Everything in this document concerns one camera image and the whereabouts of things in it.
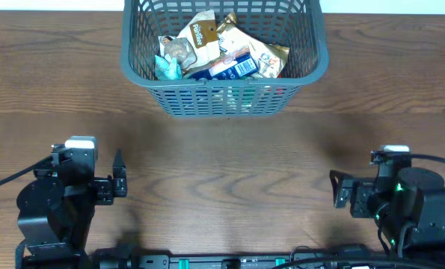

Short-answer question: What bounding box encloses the small teal white sachet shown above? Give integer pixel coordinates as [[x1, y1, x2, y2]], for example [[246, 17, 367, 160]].
[[155, 55, 182, 81]]

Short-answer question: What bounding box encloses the gold foil food pouch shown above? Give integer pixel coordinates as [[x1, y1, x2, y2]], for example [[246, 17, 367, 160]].
[[217, 12, 289, 78]]

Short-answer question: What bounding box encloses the tissue pocket pack bundle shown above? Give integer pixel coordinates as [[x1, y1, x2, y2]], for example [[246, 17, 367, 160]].
[[183, 46, 259, 80]]

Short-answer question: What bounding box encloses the beige snack bag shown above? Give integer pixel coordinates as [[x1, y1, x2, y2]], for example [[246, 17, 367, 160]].
[[158, 10, 221, 72]]

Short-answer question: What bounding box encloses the green lid jar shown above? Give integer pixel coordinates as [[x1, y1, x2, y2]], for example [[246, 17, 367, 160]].
[[227, 89, 255, 109]]

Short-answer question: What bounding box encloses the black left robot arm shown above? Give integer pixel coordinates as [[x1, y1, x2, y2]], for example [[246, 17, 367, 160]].
[[15, 145, 128, 268]]

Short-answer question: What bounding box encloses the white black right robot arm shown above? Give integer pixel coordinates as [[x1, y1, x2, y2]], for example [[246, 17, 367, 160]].
[[329, 167, 445, 265]]

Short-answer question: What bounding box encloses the grey plastic basket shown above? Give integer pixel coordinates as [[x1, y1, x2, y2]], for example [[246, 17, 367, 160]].
[[120, 0, 329, 117]]

